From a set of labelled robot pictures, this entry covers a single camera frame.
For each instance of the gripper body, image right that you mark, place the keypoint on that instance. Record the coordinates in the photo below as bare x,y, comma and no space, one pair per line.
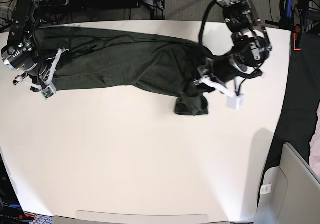
224,72

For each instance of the gripper body, image left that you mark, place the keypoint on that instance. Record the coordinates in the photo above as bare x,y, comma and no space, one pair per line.
23,61

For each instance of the green long-sleeve T-shirt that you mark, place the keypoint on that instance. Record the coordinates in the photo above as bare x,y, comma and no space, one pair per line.
102,58

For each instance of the black power strip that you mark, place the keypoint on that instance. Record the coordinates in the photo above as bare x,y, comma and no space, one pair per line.
58,3

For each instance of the dark grey cloth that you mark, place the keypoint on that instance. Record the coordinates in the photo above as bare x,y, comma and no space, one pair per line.
298,118

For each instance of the red clamp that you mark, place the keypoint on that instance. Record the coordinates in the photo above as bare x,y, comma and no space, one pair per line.
297,35

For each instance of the white barcode label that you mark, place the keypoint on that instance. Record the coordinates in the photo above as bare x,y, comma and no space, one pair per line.
265,189

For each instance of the grey plastic bin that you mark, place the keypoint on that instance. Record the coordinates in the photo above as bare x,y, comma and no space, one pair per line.
295,195

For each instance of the black box with red logo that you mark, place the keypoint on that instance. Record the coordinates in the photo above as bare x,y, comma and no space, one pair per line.
11,211

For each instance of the black table leg frame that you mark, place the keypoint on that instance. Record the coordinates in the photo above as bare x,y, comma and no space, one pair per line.
156,8

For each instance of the blue handled tool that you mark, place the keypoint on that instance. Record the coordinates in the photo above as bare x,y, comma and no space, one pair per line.
288,10

